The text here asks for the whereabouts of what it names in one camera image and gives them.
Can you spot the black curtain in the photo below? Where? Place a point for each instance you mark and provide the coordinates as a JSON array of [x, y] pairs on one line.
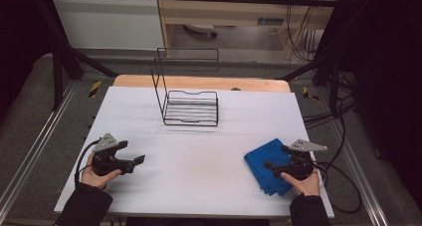
[[20, 46], [384, 70]]

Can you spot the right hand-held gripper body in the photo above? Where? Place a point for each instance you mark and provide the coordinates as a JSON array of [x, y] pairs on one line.
[[302, 164]]

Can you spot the aluminium floor rail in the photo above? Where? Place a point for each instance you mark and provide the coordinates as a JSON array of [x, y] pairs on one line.
[[361, 176], [36, 143]]

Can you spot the blue cloth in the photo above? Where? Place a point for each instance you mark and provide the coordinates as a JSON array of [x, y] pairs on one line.
[[265, 159]]

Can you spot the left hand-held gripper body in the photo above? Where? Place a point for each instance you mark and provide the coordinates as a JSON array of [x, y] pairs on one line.
[[105, 143]]

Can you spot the person's right hand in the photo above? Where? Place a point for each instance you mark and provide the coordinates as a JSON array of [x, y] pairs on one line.
[[308, 186]]

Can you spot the yellow black tape marker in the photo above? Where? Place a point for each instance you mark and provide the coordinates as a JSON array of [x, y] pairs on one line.
[[309, 94], [95, 89]]

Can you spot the grey white floor device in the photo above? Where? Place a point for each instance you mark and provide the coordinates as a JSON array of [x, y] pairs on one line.
[[200, 29]]

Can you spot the wooden table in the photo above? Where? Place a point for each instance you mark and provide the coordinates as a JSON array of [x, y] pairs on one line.
[[199, 82]]

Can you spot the person's left hand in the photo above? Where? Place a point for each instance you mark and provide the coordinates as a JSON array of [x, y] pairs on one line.
[[91, 179]]

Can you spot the black metal frame stand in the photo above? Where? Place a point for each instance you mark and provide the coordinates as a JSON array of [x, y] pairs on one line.
[[331, 76], [63, 60]]

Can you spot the white cabinet panel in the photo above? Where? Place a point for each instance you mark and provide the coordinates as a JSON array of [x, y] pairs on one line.
[[106, 23]]

